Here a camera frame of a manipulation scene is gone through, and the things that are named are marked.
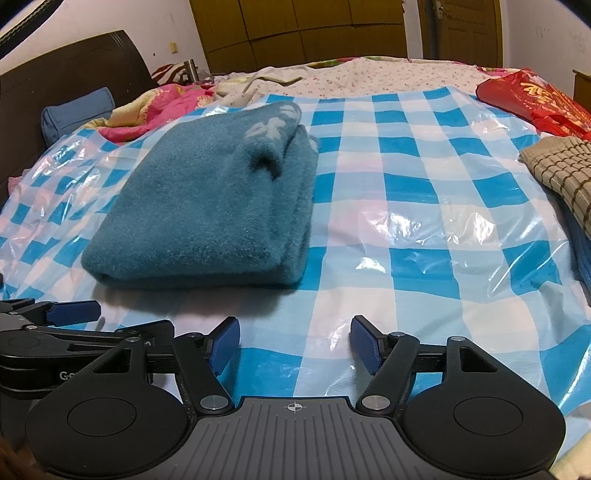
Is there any pink yellow floral quilt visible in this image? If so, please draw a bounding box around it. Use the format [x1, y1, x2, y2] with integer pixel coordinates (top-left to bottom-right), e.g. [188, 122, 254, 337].
[83, 84, 213, 144]

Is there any blue pillow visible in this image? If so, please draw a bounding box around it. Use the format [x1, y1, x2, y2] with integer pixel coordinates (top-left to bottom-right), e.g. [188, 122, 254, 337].
[40, 87, 115, 147]

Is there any wooden tv cabinet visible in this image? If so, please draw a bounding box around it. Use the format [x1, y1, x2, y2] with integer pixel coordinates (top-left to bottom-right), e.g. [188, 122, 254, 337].
[573, 69, 591, 112]

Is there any metal thermos bottle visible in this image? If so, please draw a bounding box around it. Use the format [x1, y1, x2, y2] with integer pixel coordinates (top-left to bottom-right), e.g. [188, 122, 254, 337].
[183, 59, 199, 84]

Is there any blue folded knit garment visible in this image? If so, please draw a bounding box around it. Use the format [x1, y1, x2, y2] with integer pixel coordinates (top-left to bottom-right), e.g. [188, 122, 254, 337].
[559, 200, 591, 291]

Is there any dark wooden headboard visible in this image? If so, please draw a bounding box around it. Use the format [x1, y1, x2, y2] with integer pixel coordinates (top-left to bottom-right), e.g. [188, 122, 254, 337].
[1, 30, 156, 202]

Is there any red plastic shopping bag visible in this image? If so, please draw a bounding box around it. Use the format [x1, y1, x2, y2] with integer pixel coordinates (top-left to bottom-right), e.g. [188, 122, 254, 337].
[476, 69, 590, 140]

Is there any brown wooden door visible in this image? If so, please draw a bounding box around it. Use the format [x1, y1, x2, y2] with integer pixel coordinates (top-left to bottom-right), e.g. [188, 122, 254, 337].
[417, 0, 503, 67]

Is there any blue white checkered plastic sheet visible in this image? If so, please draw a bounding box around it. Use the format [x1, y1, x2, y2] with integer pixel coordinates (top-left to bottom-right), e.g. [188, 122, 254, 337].
[1, 87, 590, 438]

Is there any red white striped cloth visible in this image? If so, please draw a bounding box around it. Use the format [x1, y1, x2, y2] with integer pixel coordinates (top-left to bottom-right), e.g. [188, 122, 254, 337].
[151, 63, 190, 85]

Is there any brown wooden wardrobe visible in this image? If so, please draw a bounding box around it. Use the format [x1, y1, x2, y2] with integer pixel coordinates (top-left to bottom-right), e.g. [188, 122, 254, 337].
[190, 0, 408, 74]

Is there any beige brown striped folded sweater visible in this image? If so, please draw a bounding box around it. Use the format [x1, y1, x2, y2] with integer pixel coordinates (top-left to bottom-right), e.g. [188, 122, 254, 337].
[519, 136, 591, 237]

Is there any floral white bed sheet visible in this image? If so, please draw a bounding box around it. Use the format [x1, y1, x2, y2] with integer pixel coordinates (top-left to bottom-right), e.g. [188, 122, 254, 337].
[213, 56, 516, 107]

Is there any teal knit sweater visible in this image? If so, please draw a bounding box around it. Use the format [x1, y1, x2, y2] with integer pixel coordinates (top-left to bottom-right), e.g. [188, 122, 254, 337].
[81, 101, 318, 289]

